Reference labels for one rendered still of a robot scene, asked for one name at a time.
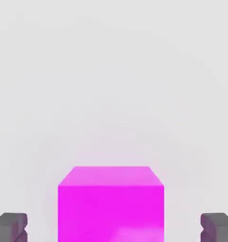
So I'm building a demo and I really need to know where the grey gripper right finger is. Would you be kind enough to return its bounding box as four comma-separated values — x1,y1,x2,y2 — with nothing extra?
200,212,228,242

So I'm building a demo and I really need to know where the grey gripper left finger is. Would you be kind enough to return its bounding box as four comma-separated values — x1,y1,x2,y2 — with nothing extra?
0,212,28,242

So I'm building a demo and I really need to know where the small magenta cube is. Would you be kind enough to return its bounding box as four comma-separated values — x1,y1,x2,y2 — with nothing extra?
57,165,165,242

